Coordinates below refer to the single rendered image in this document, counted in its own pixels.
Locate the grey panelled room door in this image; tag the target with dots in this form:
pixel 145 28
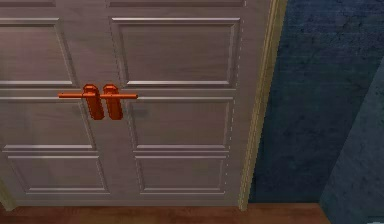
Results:
pixel 40 133
pixel 186 126

